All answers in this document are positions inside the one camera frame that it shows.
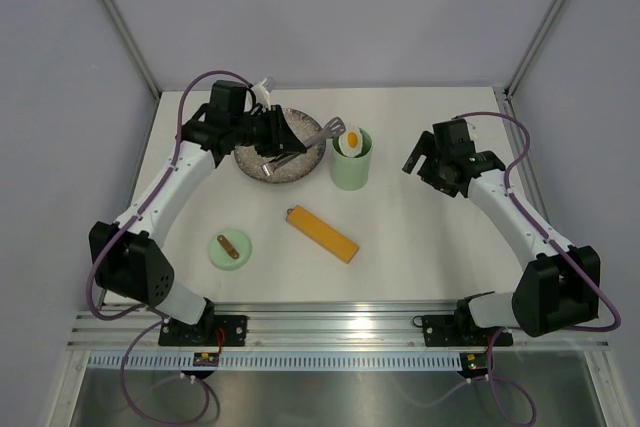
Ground glittery round plate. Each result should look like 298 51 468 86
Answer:
234 108 326 184

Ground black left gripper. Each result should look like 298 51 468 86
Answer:
231 105 306 158

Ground metal food tongs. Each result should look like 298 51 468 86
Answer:
261 117 346 177

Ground aluminium right frame rail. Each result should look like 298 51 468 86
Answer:
492 87 524 156

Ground white slotted cable duct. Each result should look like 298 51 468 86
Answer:
88 351 463 372

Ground green cylindrical lunch container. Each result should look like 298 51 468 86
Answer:
330 127 373 191

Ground toy fried egg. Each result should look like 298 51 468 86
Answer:
338 127 364 158

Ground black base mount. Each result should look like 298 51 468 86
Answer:
413 314 498 348
158 315 249 347

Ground aluminium front rail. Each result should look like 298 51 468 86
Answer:
67 301 609 352

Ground aluminium corner frame post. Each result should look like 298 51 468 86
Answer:
503 0 569 102

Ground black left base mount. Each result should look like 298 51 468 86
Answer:
158 315 249 347

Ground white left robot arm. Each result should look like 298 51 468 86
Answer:
85 71 307 345

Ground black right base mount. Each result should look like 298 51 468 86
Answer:
413 314 498 348

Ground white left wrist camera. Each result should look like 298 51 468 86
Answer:
251 76 275 109

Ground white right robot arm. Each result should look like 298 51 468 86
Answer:
403 118 600 343

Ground green round lid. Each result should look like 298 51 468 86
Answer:
208 228 252 272

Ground yellow rectangular box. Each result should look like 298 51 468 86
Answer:
286 205 360 264

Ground aluminium left frame post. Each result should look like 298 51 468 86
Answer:
98 0 162 101

